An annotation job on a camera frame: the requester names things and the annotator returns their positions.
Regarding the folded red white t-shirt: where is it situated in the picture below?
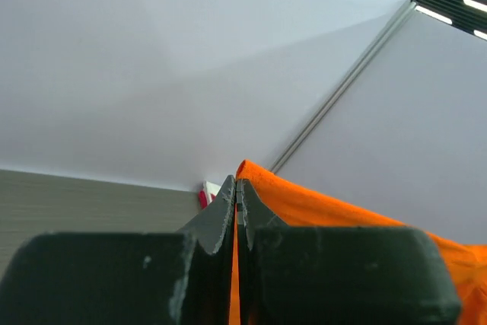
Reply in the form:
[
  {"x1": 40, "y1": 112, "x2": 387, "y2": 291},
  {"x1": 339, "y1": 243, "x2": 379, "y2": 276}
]
[{"x1": 198, "y1": 181, "x2": 221, "y2": 209}]

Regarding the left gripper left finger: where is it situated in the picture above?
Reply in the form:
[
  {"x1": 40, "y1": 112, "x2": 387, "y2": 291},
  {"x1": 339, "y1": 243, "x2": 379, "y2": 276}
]
[{"x1": 1, "y1": 176, "x2": 236, "y2": 324}]

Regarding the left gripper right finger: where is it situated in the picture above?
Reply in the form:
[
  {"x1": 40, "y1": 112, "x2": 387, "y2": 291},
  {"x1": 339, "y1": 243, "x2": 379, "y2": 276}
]
[{"x1": 236, "y1": 180, "x2": 462, "y2": 324}]

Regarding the right aluminium corner post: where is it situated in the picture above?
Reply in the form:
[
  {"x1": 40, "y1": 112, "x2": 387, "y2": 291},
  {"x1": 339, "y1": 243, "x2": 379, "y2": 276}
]
[{"x1": 269, "y1": 0, "x2": 417, "y2": 174}]

